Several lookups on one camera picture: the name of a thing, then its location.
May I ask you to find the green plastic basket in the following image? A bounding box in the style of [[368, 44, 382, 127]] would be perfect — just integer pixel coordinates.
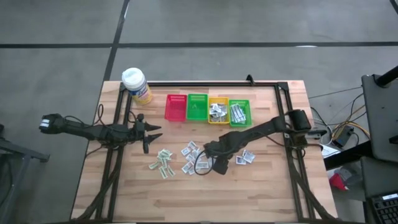
[[228, 99, 252, 128], [186, 93, 209, 122]]

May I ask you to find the black keyboard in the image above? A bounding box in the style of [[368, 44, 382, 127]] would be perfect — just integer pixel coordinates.
[[370, 192, 398, 224]]

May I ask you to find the red plastic basket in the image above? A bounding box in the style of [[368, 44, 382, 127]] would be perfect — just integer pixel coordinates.
[[164, 94, 188, 123]]

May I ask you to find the yellow plastic basket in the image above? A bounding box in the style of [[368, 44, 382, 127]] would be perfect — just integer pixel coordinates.
[[208, 96, 230, 125]]

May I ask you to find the black right camera cable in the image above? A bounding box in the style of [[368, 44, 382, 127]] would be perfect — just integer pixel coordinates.
[[193, 149, 215, 176]]

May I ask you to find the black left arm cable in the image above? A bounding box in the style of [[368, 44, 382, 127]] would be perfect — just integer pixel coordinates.
[[95, 103, 104, 125]]

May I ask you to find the red object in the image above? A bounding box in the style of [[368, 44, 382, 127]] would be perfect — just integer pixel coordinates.
[[328, 173, 348, 192]]

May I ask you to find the grey metal stand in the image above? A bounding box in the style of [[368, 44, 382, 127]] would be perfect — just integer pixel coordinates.
[[0, 123, 50, 224]]

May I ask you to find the yellow cable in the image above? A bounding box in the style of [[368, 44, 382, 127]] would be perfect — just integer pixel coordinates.
[[331, 104, 371, 141]]

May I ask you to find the white paper sheet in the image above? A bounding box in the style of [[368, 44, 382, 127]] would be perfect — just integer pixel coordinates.
[[321, 144, 342, 159]]

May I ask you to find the yellow Lysol wipes canister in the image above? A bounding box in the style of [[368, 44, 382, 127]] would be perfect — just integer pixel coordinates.
[[121, 67, 154, 106]]

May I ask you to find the small black computer box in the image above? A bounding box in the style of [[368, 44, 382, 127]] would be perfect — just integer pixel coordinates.
[[331, 125, 354, 149]]

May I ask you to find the black arm base clamp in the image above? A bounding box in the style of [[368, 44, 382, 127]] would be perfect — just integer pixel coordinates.
[[306, 129, 328, 138]]

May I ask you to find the black pole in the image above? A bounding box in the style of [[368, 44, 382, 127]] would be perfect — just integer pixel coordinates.
[[374, 64, 398, 88]]

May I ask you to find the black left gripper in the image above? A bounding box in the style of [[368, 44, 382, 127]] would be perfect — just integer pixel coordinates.
[[124, 113, 164, 155]]

